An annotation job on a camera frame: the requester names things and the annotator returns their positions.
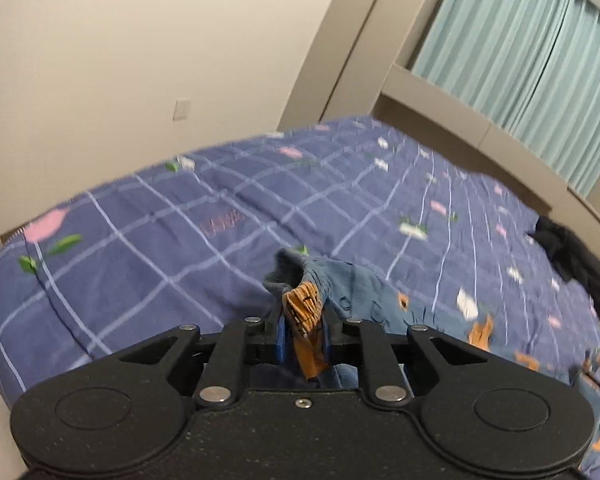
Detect blue orange patterned pants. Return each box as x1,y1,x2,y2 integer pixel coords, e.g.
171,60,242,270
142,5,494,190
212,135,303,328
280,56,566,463
263,249,600,474

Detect purple checked floral bedspread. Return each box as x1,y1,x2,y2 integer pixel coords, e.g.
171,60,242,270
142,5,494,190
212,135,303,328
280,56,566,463
0,115,600,480

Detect black garment pile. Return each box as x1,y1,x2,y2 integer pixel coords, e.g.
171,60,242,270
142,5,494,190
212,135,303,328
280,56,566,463
529,216,600,317

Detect beige window bench cabinet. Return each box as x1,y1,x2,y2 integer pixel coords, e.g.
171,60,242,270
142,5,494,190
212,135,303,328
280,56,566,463
278,0,600,258

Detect teal window curtain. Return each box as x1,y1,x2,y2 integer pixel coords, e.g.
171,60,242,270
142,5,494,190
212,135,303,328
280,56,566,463
412,0,600,195

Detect white wall switch plate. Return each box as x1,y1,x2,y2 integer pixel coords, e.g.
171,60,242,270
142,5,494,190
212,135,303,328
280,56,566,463
173,99,190,122

